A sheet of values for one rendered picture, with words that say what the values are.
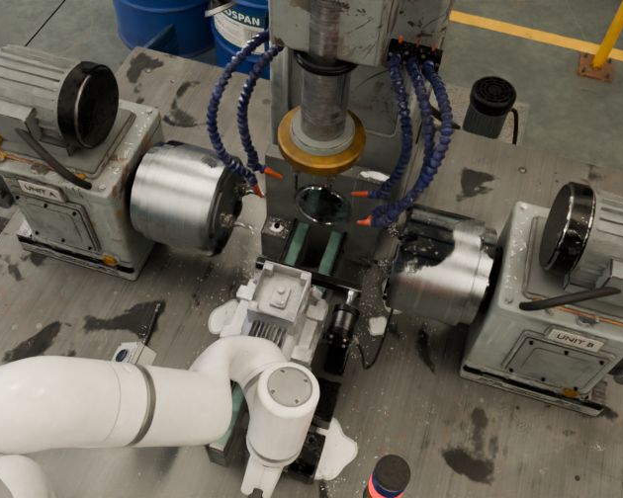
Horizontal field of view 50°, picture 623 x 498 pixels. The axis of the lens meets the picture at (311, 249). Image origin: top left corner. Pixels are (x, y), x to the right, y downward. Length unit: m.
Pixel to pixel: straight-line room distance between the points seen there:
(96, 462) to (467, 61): 2.76
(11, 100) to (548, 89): 2.73
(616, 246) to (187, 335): 1.01
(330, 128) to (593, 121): 2.42
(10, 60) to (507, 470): 1.41
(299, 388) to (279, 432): 0.07
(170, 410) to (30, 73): 0.95
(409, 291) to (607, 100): 2.43
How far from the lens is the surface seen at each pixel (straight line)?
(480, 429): 1.68
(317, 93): 1.23
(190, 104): 2.20
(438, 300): 1.46
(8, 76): 1.57
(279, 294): 1.38
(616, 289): 1.35
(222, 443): 1.49
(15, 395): 0.69
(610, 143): 3.52
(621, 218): 1.36
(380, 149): 1.63
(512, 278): 1.44
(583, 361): 1.53
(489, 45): 3.81
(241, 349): 0.92
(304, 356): 1.38
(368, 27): 1.12
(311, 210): 1.67
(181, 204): 1.52
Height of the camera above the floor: 2.33
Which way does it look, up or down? 57 degrees down
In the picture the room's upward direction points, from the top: 4 degrees clockwise
